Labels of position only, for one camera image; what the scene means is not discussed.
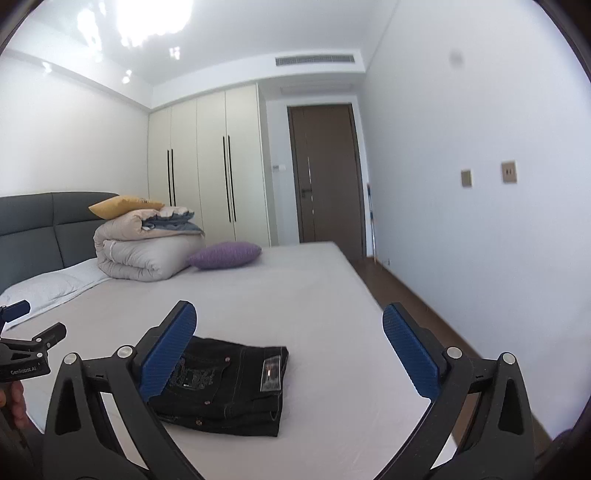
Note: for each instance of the brown wall switch plate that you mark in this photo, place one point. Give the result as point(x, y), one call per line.
point(509, 170)
point(466, 178)

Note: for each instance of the air vent grille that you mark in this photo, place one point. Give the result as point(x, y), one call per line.
point(314, 59)

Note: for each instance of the brown wooden door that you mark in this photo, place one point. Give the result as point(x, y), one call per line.
point(328, 184)

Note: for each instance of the yellow pillow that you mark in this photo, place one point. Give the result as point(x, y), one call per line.
point(120, 206)

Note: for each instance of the purple pillow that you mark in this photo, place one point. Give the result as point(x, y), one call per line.
point(221, 255)

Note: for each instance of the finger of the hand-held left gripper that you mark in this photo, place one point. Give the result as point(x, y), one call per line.
point(46, 334)
point(16, 309)

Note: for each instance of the person's left hand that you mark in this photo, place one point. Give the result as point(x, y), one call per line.
point(16, 401)

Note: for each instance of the bed with white sheet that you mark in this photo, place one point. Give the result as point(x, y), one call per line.
point(300, 295)

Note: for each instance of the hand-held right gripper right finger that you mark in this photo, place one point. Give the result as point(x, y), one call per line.
point(411, 350)

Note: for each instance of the folded blue cloth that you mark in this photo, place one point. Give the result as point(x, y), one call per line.
point(180, 227)

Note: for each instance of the folded beige duvet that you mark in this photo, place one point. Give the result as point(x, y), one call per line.
point(138, 258)

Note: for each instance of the white pillow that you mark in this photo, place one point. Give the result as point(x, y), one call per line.
point(46, 284)

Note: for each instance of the black pants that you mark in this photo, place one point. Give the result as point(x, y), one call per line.
point(231, 392)

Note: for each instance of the blue and white pole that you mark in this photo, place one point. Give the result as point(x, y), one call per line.
point(371, 221)

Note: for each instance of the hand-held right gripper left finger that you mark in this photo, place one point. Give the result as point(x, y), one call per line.
point(168, 350)

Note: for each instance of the cream wardrobe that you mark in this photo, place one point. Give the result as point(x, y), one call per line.
point(207, 161)

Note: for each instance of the grey upholstered headboard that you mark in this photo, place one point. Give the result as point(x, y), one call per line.
point(37, 230)

